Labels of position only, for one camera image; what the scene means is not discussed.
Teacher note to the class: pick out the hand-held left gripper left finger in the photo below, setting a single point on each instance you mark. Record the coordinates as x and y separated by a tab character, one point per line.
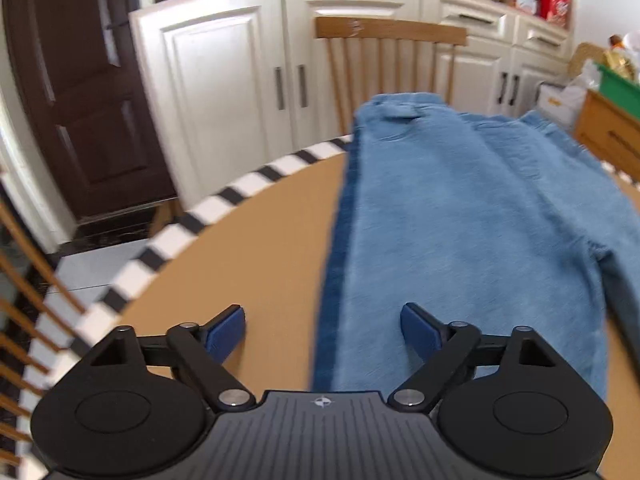
227	329

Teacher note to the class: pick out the white plastic bag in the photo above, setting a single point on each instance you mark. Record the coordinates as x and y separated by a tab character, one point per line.
565	97

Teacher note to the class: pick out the white sideboard cabinet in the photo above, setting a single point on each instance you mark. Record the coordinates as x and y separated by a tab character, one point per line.
225	85

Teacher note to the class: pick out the wooden side dresser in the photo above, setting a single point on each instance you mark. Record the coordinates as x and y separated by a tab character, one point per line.
607	130

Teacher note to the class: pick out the green box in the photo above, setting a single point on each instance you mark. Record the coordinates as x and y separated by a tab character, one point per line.
620	87

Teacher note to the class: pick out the yellow packaged goods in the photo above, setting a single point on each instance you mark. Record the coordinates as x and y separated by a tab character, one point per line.
625	55

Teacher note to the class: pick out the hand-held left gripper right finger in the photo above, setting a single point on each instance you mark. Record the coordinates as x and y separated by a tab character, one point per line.
419	330

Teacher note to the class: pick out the blue denim jeans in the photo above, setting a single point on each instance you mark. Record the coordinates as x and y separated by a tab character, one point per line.
450	220

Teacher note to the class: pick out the wooden spindle-back chair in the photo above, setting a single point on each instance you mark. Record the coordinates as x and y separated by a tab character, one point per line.
30	310
385	60

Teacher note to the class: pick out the dark brown door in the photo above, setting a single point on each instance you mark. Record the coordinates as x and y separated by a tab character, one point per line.
85	85

